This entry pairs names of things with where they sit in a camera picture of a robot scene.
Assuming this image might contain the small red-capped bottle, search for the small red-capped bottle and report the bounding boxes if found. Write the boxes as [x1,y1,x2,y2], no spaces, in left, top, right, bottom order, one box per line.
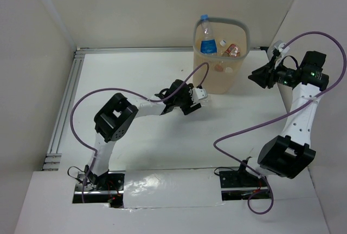
[222,44,240,58]

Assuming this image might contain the clear bottle front white cap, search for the clear bottle front white cap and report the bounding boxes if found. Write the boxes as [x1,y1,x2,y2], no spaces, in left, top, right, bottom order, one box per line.
[219,40,227,47]

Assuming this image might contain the blue-labelled blue-capped bottle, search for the blue-labelled blue-capped bottle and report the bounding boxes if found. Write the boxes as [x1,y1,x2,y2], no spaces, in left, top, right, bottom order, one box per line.
[200,15,217,55]

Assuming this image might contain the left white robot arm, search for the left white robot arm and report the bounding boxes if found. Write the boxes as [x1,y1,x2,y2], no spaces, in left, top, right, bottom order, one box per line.
[85,80,208,190]

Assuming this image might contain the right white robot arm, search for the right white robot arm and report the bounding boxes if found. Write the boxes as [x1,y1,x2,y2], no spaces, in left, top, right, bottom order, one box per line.
[248,51,329,179]

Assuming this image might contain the beige mesh waste bin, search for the beige mesh waste bin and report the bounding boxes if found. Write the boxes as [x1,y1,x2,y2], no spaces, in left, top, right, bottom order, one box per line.
[193,17,250,94]

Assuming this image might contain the glossy white tape sheet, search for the glossy white tape sheet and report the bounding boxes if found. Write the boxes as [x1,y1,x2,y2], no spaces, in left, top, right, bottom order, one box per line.
[123,169,222,209]

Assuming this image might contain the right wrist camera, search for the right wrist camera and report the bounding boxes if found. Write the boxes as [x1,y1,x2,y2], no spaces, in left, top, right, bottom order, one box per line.
[269,40,290,63]

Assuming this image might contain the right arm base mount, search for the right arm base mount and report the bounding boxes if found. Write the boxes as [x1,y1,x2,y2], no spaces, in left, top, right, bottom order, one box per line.
[214,165,270,201]

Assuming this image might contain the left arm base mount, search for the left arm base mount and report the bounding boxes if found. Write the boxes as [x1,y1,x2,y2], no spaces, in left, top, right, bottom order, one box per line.
[67,166,125,209]

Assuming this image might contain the aluminium frame rail left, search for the aluminium frame rail left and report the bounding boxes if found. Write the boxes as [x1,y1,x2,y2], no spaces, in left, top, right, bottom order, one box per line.
[42,49,85,171]

